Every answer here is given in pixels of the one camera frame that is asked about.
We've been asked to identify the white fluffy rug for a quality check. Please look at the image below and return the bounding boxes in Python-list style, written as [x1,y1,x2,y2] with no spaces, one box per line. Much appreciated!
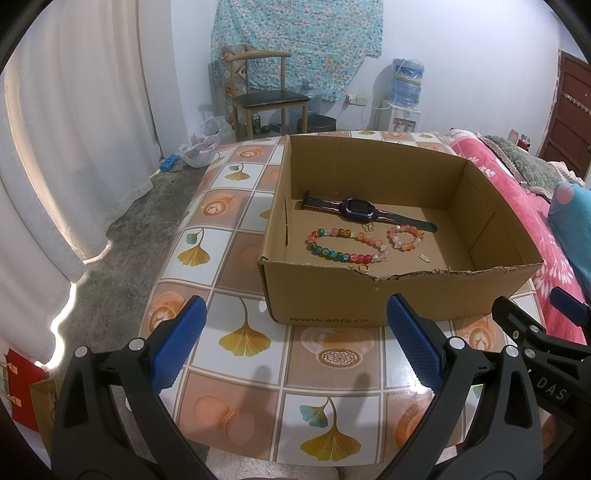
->
[203,445,352,480]

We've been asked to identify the multicolour bead bracelet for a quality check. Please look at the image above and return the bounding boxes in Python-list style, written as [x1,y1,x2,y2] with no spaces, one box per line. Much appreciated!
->
[305,227,389,267]

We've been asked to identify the red gift bag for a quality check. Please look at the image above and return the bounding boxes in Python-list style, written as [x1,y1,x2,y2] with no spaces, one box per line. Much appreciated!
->
[4,349,51,433]

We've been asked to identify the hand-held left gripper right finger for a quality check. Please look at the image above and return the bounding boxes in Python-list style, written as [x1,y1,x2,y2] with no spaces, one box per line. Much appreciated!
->
[386,294,541,480]

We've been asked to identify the patterned board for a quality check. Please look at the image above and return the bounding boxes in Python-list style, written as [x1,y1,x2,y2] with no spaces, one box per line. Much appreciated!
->
[217,45,250,127]

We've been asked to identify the wooden chair black seat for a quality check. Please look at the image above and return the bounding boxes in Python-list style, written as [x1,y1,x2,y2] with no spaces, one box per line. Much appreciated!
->
[229,51,310,141]

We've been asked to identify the teal plush cushion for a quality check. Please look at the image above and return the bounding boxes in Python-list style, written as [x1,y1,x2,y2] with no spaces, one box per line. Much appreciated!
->
[547,181,591,296]

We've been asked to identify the purple smartwatch black strap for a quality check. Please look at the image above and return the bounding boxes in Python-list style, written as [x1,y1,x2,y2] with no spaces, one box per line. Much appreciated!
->
[302,191,438,234]

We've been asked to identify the pink bead bracelet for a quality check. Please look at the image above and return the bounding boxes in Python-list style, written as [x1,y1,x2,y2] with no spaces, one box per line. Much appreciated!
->
[387,224,426,251]

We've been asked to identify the brown cardboard box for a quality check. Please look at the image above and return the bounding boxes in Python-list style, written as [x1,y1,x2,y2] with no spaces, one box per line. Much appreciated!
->
[257,134,544,328]

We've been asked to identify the black trash bin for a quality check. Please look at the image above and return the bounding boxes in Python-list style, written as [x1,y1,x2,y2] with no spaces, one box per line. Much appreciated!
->
[297,115,337,136]

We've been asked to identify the brown wooden door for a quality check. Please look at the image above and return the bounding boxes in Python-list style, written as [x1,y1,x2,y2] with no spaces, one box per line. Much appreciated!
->
[539,50,591,182]

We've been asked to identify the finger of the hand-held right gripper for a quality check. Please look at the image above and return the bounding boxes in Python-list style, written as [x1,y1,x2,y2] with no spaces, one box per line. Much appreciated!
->
[551,285,591,344]
[491,295,591,366]

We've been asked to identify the grey-green knitted blanket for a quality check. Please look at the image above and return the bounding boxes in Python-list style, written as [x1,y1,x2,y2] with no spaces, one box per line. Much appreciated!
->
[480,135,587,201]

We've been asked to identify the white water dispenser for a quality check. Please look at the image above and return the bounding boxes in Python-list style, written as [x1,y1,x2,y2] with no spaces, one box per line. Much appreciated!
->
[375,99,422,134]

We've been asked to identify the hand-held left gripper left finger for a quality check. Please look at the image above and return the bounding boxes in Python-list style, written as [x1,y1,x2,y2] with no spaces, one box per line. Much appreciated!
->
[50,294,208,480]

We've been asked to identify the pink blanket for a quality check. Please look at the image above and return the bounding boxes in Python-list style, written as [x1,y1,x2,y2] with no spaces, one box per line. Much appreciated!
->
[443,130,591,352]

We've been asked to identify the white curtain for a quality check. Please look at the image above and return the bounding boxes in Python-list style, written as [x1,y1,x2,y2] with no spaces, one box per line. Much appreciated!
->
[0,0,162,370]

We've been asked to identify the white plastic bag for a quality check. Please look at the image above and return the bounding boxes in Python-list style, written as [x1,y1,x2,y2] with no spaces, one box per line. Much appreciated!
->
[179,116,235,168]

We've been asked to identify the blue floral wall cloth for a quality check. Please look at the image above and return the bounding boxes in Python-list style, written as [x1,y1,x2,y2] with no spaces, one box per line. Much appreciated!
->
[211,0,385,102]

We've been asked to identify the brown paper bag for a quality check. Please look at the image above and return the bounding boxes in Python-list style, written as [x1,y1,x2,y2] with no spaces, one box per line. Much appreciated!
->
[29,378,63,455]

